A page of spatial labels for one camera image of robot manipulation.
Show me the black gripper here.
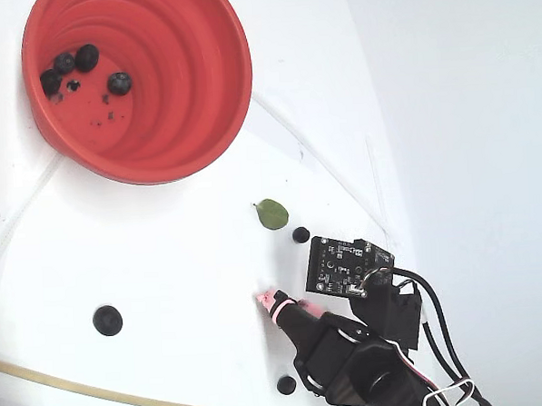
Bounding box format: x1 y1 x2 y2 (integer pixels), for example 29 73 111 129
254 271 426 364

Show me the red collapsible silicone cup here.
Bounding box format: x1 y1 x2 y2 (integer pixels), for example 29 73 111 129
17 0 259 193

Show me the light green leaf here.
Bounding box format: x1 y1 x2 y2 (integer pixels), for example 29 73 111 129
251 196 291 232

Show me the pale-board wrist camera module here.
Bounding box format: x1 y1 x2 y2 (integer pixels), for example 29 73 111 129
302 233 373 302

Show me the black-board wrist camera module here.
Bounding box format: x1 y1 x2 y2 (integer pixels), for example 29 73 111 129
364 237 398 272

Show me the white red black servo wire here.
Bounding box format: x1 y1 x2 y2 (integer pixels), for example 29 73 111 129
386 333 477 406

